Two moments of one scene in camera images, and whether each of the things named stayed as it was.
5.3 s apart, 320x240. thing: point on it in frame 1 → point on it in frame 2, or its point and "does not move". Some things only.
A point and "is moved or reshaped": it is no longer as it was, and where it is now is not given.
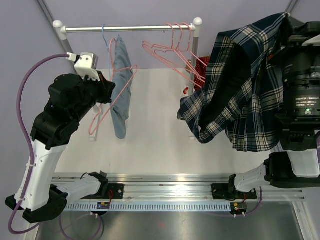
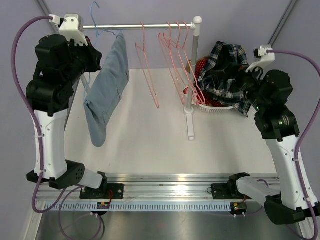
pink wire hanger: (170, 58) → (176, 86)
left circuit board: (103, 205) does not move
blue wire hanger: (108, 50) → (97, 32)
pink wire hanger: (182, 60) is moved or reshaped
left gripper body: (96, 91) → (82, 53)
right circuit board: (239, 206) does not move
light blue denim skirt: (119, 104) → (114, 77)
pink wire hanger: (135, 66) → (143, 60)
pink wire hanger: (186, 57) → (194, 66)
